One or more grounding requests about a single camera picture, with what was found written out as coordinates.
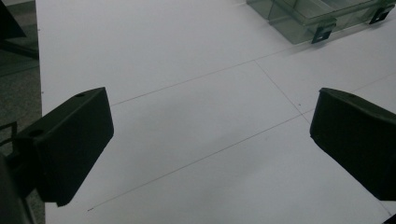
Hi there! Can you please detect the dark metal stand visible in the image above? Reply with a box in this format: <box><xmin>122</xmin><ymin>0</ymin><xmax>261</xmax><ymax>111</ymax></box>
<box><xmin>0</xmin><ymin>0</ymin><xmax>40</xmax><ymax>60</ymax></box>

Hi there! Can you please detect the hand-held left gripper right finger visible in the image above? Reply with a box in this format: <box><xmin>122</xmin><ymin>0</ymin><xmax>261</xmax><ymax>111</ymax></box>
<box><xmin>309</xmin><ymin>87</ymin><xmax>396</xmax><ymax>202</ymax></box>

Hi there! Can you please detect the clear green plastic storage box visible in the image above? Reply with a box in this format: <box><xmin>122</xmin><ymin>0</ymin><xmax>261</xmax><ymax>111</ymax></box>
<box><xmin>246</xmin><ymin>0</ymin><xmax>396</xmax><ymax>45</ymax></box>

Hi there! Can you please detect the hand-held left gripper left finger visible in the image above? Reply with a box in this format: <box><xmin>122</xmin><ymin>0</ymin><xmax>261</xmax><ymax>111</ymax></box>
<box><xmin>8</xmin><ymin>87</ymin><xmax>115</xmax><ymax>207</ymax></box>

